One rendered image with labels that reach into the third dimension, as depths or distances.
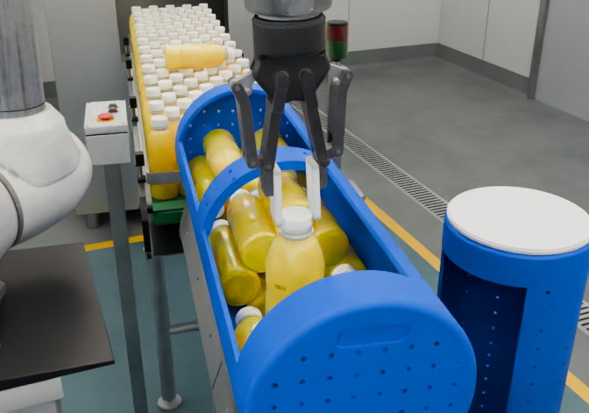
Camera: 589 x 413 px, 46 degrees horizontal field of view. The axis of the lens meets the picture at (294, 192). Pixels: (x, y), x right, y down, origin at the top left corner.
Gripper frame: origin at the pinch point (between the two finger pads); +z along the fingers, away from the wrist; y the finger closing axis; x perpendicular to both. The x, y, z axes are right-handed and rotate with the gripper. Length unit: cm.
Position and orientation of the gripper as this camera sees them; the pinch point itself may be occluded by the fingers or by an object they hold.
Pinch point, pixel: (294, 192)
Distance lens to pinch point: 79.7
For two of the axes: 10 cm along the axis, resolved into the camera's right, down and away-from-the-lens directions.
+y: 9.6, -1.4, 2.2
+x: -2.6, -4.2, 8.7
